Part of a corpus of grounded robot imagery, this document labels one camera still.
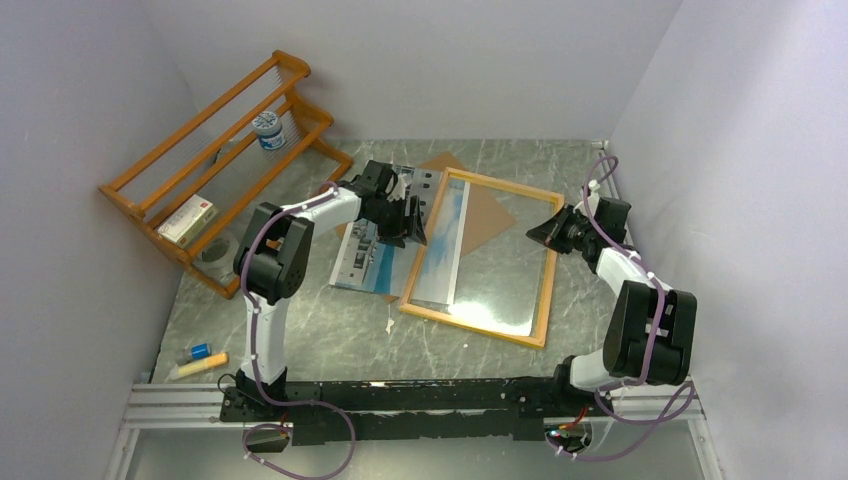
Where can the brown cardboard backing board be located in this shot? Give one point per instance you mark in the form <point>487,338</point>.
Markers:
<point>486,217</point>

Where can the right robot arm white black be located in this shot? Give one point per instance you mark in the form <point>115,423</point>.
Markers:
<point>650,333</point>

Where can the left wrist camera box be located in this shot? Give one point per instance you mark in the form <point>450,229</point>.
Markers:
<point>400,183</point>

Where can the building and sky photo print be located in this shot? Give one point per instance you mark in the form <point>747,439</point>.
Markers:
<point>366,265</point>

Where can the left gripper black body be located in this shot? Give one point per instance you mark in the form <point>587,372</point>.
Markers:
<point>389,217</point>

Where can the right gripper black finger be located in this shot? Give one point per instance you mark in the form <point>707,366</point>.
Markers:
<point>555,232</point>
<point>566,248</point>

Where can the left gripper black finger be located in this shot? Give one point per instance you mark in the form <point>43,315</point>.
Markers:
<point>394,238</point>
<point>413,225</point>

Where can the white blue lidded jar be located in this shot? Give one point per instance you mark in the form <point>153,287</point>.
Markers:
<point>268,128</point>

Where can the clear acrylic sheet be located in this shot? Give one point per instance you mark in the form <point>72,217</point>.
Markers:
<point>498,283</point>

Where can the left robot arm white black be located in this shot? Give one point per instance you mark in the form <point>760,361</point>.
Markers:
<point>273,255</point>

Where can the white red cardboard box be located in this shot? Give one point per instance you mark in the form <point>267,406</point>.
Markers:
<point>185,223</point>

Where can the blue capped small tube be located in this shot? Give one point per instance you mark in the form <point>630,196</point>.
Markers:
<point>193,353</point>

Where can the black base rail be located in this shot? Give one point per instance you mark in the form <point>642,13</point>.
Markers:
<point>521,408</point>

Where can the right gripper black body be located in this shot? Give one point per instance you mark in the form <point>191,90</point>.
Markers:
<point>579,230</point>

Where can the orange wooden shelf rack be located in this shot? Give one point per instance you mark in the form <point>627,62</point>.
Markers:
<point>217,156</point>

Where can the yellow glue stick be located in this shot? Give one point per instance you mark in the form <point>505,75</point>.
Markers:
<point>198,366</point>

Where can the yellow wooden picture frame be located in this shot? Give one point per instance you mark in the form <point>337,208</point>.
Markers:
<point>557,201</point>

